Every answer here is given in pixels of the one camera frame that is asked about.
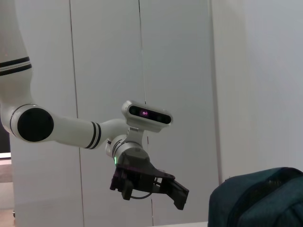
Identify dark background panel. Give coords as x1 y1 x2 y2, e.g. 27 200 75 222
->
0 122 11 153

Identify dark teal insulated lunch bag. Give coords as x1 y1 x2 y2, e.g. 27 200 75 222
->
208 166 303 227

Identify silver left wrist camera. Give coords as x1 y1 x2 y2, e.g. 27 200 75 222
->
121 100 174 145

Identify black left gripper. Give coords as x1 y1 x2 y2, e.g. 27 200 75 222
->
109 148 190 210

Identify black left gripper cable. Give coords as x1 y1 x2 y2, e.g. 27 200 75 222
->
130 177 164 200

